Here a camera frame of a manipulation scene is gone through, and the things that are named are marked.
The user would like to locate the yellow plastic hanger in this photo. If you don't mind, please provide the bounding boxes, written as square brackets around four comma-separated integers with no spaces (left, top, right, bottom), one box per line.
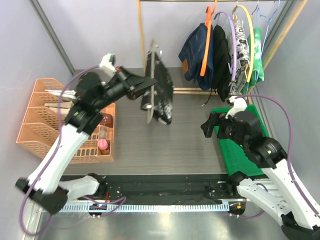
[231,3,255,83]

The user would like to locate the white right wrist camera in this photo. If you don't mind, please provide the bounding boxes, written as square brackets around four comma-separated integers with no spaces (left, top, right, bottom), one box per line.
[225,96,248,119]

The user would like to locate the black white patterned trousers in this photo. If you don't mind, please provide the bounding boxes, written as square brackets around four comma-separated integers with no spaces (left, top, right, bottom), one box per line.
[140,51,174,125]

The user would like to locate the orange file organizer rack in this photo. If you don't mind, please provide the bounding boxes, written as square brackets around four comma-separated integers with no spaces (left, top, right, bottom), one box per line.
[16,78,64,159]

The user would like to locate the purple plastic hanger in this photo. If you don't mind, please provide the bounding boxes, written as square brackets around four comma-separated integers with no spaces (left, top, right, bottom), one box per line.
[213,11,237,82]

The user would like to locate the wooden clothes rack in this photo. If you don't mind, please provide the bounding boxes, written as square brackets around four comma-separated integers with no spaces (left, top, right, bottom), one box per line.
[136,0,310,103]

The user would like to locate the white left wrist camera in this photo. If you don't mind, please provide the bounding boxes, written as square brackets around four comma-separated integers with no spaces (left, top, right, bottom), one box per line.
[99,53,116,76]

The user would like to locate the papers in organizer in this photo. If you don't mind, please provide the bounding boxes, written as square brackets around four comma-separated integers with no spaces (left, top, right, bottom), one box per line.
[45,89,77,109]

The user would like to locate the orange compartment basket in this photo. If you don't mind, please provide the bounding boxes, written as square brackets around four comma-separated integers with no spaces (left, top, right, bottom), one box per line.
[71,103,116,164]

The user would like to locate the clear acrylic hanger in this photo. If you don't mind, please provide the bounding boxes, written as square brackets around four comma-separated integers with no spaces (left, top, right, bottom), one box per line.
[146,37,163,125]

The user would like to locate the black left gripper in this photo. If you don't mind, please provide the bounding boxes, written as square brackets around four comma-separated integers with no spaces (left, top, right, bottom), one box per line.
[92,66,156,112]

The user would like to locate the orange plastic hanger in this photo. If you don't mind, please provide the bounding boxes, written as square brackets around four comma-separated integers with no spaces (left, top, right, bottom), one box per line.
[200,0,218,77]

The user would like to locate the blue wire hanger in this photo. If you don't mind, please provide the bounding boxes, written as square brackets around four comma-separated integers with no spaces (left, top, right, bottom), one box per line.
[251,0,281,54]

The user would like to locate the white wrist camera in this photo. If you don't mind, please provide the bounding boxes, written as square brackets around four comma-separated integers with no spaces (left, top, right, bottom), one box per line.
[99,53,116,76]
[225,96,248,119]

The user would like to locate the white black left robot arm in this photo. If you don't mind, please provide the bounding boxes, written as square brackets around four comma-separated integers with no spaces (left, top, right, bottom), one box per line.
[15,66,157,215]

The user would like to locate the black drawstring cord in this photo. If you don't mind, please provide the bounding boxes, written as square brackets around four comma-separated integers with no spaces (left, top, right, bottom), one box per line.
[201,87,216,107]

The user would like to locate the black hanging garment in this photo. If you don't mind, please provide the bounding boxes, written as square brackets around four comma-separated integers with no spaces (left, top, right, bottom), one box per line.
[212,25,231,102]

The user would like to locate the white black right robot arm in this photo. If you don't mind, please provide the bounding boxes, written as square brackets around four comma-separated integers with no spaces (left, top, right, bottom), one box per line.
[201,111,320,240]

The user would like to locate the green hanging garment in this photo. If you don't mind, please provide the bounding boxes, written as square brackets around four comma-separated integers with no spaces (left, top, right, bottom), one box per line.
[241,27,265,95]

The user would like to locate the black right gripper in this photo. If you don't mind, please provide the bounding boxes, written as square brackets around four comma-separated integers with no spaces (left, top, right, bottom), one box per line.
[200,110,247,148]

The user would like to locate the white black printed garment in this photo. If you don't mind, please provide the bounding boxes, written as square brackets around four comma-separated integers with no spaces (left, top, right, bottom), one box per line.
[227,20,250,95]

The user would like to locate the blue denim jeans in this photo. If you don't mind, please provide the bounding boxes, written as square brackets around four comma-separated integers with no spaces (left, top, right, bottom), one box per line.
[178,22,214,91]

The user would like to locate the pink capped bottle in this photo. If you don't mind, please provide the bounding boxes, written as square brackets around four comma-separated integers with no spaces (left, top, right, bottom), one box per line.
[97,139,110,156]

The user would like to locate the green plastic tray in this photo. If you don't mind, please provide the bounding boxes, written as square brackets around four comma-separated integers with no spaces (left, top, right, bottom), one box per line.
[210,104,269,178]

